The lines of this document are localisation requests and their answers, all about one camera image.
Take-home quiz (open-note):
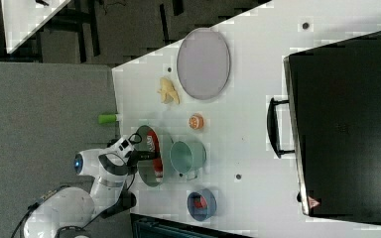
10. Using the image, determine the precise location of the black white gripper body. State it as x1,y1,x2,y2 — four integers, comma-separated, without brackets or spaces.
107,137,135,166

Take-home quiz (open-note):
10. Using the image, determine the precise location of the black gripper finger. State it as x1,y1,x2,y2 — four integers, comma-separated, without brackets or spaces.
132,151,154,161

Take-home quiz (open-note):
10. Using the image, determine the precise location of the red ketchup bottle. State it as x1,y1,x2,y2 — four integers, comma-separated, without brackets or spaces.
147,130,163,181

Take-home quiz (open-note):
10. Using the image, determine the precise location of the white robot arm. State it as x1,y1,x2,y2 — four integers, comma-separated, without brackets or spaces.
11,138,159,238

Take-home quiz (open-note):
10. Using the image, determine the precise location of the green oval strainer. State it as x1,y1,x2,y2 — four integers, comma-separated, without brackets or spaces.
136,125,165,187

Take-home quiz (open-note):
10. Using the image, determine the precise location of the green cap object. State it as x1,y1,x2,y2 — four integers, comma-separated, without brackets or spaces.
98,114,119,124

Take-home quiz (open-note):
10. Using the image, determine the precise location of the teal green mug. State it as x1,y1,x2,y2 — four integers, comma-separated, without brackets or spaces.
170,140,206,180

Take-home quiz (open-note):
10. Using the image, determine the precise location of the orange slice toy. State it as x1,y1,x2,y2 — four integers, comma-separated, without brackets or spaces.
189,113,204,130

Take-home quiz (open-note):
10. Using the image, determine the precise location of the peeled toy banana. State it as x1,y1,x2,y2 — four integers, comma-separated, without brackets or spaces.
158,77,180,104

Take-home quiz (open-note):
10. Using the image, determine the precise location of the red toy strawberry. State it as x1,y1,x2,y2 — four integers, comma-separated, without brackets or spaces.
193,196,207,209

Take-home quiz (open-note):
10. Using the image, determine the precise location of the blue bowl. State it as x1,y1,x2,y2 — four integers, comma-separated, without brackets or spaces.
187,188,217,221

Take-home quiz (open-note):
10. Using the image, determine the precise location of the purple round plate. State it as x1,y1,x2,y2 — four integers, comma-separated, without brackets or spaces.
177,28,230,100

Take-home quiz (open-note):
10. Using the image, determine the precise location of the silver black toaster oven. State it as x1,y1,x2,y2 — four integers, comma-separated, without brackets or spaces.
282,31,381,225

